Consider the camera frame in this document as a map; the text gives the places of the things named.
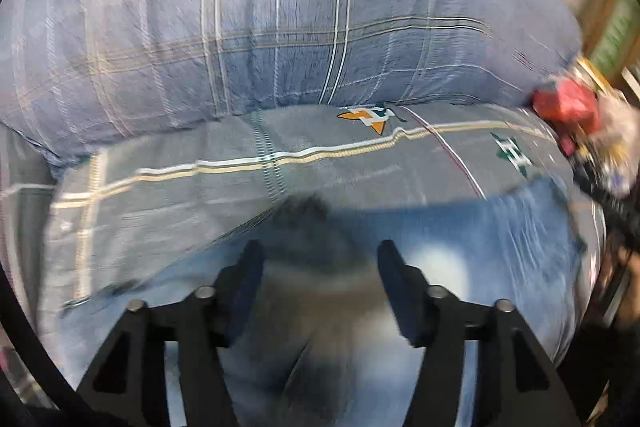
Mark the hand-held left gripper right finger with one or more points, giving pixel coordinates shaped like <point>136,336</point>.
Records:
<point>395,287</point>

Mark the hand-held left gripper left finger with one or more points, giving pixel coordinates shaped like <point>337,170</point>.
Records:
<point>251,277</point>

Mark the blue denim pants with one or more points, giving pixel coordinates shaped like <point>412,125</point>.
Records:
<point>480,257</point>

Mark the grey star-print bed sheet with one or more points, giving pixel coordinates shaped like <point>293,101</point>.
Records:
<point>200,187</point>

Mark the red soft item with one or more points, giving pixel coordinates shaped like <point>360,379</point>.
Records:
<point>565,103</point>

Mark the white plastic bag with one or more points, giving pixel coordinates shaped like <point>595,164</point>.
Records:
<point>617,142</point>

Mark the blue plaid pillow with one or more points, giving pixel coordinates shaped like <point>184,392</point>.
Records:
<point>300,7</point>

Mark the green printed board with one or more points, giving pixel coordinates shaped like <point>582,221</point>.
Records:
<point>617,32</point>

